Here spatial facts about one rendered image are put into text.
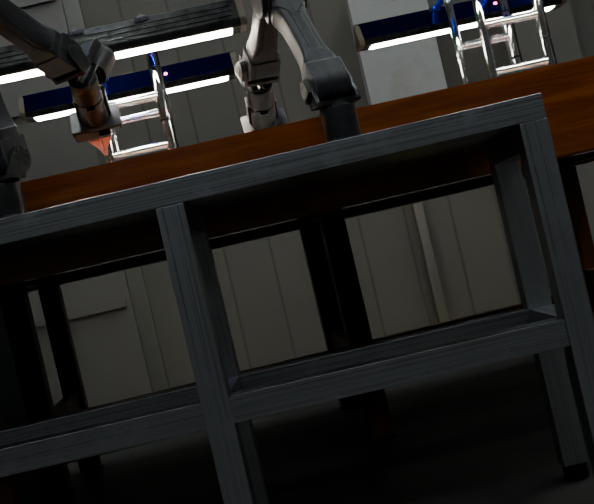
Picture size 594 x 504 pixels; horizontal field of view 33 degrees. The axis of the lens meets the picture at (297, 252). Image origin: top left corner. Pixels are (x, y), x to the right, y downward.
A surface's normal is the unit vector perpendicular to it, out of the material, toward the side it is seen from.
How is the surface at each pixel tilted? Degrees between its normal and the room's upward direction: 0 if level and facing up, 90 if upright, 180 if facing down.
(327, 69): 52
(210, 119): 90
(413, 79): 90
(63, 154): 90
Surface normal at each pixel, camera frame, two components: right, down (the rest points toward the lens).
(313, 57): 0.06, -0.65
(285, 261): 0.00, 0.00
